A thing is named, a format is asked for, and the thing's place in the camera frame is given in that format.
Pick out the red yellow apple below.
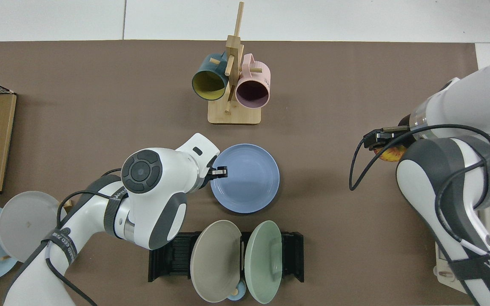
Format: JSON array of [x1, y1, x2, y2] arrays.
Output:
[[379, 144, 407, 162]]

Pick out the beige plate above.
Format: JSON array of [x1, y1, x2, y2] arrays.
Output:
[[190, 220, 242, 303]]

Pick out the black dish rack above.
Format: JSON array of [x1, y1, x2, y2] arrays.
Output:
[[148, 232, 305, 283]]

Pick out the pale green plate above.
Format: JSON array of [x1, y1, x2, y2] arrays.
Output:
[[245, 220, 283, 304]]

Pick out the grey plate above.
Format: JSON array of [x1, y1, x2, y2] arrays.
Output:
[[0, 191, 65, 263]]

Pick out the wooden cup stand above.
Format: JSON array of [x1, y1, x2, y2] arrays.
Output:
[[208, 1, 262, 125]]

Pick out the dark blue cup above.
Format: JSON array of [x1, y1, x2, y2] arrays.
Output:
[[192, 52, 231, 101]]

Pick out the pink cup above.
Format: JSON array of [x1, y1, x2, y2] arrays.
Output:
[[235, 54, 271, 109]]

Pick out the small blue round thing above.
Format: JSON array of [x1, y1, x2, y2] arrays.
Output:
[[227, 280, 248, 301]]

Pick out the brown table cloth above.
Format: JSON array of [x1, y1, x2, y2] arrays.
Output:
[[0, 40, 478, 306]]

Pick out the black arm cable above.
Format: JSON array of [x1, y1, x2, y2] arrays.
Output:
[[349, 123, 490, 192], [43, 168, 123, 306]]

